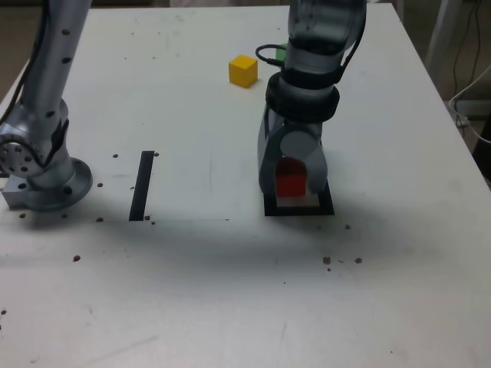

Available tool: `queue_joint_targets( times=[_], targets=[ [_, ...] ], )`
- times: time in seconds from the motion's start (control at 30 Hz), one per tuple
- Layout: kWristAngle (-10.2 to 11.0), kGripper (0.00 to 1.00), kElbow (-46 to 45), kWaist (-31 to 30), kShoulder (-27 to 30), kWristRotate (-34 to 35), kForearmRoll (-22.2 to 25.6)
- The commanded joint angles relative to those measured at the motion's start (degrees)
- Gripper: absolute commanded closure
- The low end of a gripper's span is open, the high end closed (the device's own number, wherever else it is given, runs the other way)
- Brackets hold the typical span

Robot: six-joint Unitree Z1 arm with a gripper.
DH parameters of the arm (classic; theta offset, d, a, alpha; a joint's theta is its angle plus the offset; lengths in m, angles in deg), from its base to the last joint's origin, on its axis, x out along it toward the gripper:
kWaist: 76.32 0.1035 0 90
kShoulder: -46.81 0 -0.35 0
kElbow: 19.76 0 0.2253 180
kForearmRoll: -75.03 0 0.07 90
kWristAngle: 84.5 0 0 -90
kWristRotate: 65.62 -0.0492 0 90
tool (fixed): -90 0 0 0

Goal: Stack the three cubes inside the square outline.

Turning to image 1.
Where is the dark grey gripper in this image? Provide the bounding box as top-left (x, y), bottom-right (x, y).
top-left (257, 109), bottom-right (329, 196)

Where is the red cube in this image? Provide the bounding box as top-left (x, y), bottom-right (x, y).
top-left (275, 156), bottom-right (308, 199)

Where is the yellow cube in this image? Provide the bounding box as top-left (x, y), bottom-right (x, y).
top-left (229, 54), bottom-right (259, 89)

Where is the black tape square outline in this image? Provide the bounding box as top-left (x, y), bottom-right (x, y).
top-left (262, 179), bottom-right (335, 218)

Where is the black tape strip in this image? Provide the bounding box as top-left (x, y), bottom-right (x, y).
top-left (129, 150), bottom-right (155, 222)

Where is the white furniture leg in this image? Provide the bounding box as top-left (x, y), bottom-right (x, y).
top-left (423, 0), bottom-right (475, 91)

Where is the black hanging cable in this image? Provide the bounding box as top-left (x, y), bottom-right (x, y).
top-left (454, 0), bottom-right (483, 93)

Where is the white cable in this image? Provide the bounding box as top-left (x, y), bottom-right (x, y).
top-left (447, 63), bottom-right (491, 145)

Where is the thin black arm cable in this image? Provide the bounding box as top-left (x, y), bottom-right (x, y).
top-left (0, 0), bottom-right (51, 126)

